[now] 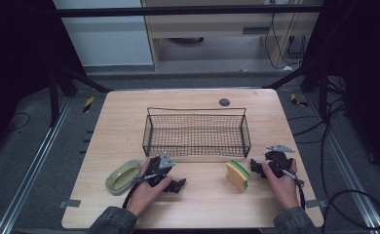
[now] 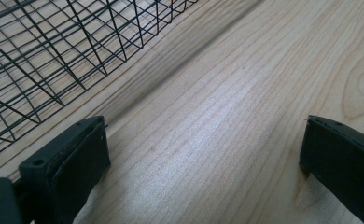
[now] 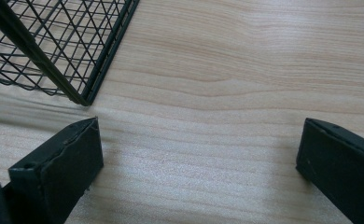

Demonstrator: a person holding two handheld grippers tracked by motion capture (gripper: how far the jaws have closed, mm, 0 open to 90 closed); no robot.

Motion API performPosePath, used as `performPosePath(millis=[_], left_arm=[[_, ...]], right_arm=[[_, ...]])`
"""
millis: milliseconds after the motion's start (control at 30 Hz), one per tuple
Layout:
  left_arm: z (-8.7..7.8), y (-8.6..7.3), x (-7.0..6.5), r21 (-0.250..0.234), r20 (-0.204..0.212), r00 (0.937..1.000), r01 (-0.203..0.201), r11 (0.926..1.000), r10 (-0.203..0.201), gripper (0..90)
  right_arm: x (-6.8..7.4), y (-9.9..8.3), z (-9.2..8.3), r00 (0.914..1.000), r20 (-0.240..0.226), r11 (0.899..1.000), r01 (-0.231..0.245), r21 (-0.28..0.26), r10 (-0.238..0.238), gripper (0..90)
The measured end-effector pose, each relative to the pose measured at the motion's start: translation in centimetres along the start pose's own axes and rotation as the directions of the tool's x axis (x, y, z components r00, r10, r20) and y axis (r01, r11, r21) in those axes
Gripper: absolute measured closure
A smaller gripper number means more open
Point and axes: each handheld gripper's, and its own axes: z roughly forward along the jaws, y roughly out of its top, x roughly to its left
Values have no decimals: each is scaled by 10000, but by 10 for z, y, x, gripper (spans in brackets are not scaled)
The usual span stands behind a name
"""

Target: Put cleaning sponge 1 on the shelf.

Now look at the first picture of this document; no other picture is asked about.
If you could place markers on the black horizontal frame bar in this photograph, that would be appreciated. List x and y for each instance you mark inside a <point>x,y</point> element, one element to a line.
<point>178,10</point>

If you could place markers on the light wooden desk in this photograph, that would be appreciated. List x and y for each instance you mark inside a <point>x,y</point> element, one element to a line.
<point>210,27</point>

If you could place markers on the person's right hand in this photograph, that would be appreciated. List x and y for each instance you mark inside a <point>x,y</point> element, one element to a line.
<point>285,191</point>

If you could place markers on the aluminium floor rail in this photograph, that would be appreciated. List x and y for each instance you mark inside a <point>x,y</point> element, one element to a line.
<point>350,175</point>
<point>29,172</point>

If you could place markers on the yellow and black floor tape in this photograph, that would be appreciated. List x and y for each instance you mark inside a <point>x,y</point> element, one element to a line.
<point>88,104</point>
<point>297,101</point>

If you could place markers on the white cabinet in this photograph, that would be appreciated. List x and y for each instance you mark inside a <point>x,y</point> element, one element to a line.
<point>106,42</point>

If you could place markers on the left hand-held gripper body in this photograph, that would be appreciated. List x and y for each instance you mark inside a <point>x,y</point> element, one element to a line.
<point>157,169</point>

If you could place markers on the green and yellow sponge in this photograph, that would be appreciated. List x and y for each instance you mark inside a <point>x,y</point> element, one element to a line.
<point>236,175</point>

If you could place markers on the grey table bracket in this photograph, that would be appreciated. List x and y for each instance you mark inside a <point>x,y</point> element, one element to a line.
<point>316,203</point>
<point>69,203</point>

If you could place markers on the person's left hand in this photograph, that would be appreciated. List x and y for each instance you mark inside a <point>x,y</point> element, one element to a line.
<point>144,195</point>

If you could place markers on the green soap dish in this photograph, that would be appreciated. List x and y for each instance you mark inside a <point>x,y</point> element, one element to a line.
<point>123,175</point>

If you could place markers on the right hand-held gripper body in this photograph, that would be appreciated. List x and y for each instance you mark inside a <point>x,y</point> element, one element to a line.
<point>280,162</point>

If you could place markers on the round grey table grommet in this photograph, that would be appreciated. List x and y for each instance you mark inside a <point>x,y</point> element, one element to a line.
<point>224,102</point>

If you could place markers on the black metal stand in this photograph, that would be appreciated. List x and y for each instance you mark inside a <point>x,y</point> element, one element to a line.
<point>322,94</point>
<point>53,97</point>

